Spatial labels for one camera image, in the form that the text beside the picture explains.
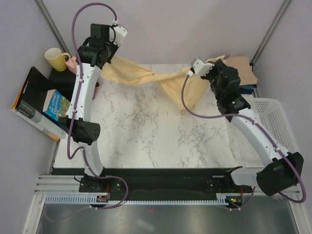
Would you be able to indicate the yellow mug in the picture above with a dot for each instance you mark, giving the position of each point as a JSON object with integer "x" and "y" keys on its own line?
{"x": 57, "y": 59}

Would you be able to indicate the white cable duct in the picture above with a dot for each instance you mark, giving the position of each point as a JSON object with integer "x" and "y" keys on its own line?
{"x": 112, "y": 200}

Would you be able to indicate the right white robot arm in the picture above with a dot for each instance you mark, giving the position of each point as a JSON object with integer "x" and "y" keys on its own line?
{"x": 282, "y": 169}

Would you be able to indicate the cream yellow t shirt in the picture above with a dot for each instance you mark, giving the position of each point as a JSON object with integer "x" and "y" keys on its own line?
{"x": 127, "y": 72}

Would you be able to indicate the black and pink box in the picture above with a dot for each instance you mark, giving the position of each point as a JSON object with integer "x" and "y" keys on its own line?
{"x": 64, "y": 82}

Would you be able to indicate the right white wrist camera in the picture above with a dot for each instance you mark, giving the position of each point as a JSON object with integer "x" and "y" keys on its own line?
{"x": 200, "y": 68}

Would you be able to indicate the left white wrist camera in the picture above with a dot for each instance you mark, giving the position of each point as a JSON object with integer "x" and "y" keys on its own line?
{"x": 119, "y": 34}

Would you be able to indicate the right aluminium frame post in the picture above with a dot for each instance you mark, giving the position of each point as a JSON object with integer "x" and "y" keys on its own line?
{"x": 273, "y": 26}

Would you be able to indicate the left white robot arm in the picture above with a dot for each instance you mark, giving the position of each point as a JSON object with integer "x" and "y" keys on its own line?
{"x": 97, "y": 50}

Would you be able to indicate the black orange file folder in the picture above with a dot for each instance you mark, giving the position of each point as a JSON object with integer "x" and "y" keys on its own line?
{"x": 29, "y": 104}

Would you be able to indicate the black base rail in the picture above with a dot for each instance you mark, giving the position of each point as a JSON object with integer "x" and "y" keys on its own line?
{"x": 164, "y": 183}

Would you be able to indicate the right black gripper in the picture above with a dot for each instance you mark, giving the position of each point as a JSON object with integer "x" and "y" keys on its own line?
{"x": 218, "y": 66}

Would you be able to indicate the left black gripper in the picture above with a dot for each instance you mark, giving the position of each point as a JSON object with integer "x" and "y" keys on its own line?
{"x": 115, "y": 48}

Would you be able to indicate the pink cube block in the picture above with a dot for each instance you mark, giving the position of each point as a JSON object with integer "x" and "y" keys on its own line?
{"x": 71, "y": 64}

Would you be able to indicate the left aluminium frame post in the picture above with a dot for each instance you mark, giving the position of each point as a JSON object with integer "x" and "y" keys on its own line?
{"x": 51, "y": 24}

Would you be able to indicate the folded tan t shirt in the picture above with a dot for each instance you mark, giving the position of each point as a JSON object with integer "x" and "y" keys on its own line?
{"x": 242, "y": 64}

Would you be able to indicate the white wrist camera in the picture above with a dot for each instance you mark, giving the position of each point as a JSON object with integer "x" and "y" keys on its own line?
{"x": 119, "y": 34}
{"x": 200, "y": 68}

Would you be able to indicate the blue paperback book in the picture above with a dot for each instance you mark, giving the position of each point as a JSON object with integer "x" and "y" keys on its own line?
{"x": 55, "y": 105}

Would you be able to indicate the white plastic basket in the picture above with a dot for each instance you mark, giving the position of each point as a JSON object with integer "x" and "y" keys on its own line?
{"x": 272, "y": 116}

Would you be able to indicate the aluminium frame post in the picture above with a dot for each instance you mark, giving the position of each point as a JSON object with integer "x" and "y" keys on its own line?
{"x": 273, "y": 26}
{"x": 51, "y": 24}

